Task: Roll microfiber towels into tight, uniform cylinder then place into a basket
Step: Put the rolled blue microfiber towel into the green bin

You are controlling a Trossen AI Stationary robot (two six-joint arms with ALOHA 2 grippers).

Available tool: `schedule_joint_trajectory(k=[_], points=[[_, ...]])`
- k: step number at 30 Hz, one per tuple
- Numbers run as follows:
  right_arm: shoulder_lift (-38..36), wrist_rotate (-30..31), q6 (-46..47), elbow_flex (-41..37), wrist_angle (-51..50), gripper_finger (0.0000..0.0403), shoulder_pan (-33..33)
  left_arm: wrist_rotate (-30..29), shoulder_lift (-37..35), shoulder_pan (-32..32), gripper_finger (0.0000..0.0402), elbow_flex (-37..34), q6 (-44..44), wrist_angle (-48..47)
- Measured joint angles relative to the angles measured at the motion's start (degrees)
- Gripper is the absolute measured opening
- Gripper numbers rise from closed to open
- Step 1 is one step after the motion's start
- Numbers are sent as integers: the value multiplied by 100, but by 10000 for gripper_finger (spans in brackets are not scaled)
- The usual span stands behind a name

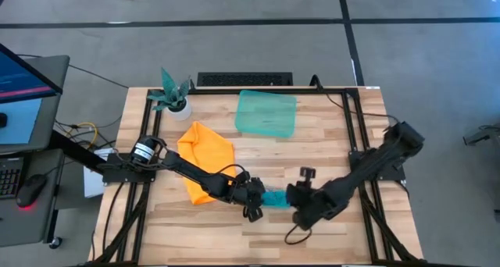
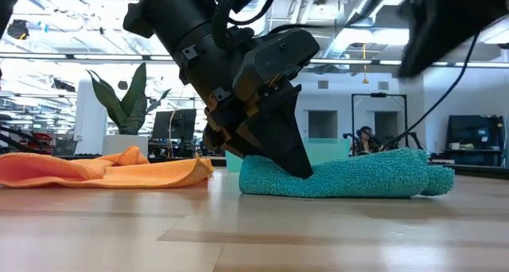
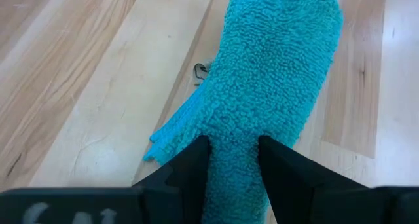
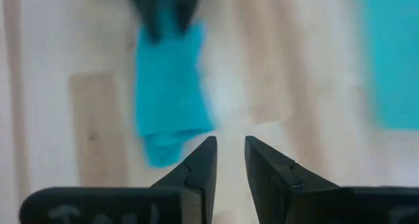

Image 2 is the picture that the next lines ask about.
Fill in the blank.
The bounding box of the teal microfiber towel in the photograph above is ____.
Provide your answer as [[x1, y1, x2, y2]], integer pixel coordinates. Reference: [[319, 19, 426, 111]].
[[238, 147, 456, 199]]

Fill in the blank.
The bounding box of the yellow hanging cord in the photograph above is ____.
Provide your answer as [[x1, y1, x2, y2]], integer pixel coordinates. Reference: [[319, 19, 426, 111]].
[[361, 44, 370, 85]]

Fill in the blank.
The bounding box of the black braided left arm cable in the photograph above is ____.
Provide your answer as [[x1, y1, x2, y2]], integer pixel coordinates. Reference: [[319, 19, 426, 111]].
[[211, 0, 279, 50]]

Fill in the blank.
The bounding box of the tall green snake plant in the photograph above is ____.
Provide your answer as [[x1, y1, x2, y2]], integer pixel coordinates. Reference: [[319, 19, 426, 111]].
[[86, 62, 172, 136]]

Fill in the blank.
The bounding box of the white square planter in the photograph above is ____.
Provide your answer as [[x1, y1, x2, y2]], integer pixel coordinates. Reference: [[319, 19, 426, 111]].
[[102, 134, 150, 157]]

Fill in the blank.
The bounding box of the teal translucent plastic basket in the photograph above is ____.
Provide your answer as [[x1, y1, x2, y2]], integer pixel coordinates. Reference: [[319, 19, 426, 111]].
[[225, 138, 352, 173]]

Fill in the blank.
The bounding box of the left wrist camera housing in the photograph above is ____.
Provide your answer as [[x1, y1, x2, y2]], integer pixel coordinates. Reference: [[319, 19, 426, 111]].
[[243, 28, 321, 103]]

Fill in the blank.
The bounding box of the orange microfiber towel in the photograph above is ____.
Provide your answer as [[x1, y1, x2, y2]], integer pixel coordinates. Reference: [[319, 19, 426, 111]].
[[0, 146, 215, 190]]

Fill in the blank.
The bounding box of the black camera stand frame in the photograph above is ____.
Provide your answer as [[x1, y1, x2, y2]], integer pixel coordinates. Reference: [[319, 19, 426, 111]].
[[351, 91, 409, 146]]

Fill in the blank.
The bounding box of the black ceiling device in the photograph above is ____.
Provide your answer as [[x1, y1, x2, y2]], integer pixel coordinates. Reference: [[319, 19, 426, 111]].
[[7, 19, 30, 41]]

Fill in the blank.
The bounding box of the black office desk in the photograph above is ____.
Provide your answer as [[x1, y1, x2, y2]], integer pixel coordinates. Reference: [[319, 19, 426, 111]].
[[429, 148, 504, 168]]

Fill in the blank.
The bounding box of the black computer monitor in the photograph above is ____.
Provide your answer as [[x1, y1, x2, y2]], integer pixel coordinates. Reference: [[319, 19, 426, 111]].
[[448, 115, 504, 150], [151, 108, 197, 142]]

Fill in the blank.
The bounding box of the white building column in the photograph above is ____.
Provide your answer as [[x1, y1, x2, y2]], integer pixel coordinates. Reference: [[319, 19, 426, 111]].
[[74, 71, 108, 156]]

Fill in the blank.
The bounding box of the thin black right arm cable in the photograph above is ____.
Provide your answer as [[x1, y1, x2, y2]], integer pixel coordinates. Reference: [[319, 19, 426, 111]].
[[381, 29, 481, 150]]

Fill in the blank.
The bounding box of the dark grey bin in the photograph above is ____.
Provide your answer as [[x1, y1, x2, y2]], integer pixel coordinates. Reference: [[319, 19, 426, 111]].
[[53, 139, 79, 157]]

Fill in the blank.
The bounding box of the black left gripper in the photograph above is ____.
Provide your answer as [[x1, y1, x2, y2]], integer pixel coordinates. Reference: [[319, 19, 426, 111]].
[[179, 41, 316, 181]]

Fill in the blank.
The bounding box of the black table frame rail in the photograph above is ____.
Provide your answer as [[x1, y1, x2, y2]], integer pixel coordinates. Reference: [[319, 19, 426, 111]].
[[51, 154, 509, 181]]

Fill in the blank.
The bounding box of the person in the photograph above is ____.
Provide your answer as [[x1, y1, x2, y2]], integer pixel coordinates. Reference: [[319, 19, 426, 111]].
[[355, 125, 385, 156]]

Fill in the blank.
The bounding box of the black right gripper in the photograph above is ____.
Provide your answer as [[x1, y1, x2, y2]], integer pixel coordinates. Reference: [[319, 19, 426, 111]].
[[398, 0, 509, 78]]

